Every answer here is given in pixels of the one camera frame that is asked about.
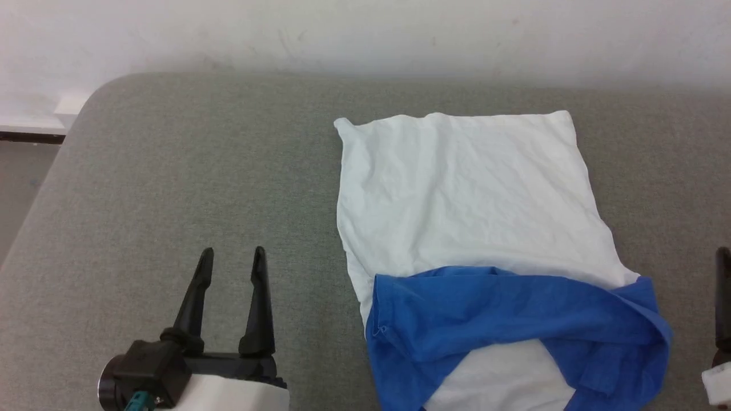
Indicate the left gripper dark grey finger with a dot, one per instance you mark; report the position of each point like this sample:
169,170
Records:
193,302
260,308

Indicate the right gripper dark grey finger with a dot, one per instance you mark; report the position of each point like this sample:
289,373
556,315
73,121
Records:
724,302

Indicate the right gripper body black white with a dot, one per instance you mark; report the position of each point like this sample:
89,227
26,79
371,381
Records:
721,385

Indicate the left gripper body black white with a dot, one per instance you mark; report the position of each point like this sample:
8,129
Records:
234,394

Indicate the blue and white t-shirt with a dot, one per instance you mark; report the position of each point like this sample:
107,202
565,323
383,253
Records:
474,200

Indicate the grey fabric sofa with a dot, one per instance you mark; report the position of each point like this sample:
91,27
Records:
171,188

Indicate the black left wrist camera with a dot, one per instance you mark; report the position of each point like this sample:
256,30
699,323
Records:
145,368

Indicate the white wall baseboard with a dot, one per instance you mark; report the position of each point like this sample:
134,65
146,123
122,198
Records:
28,123

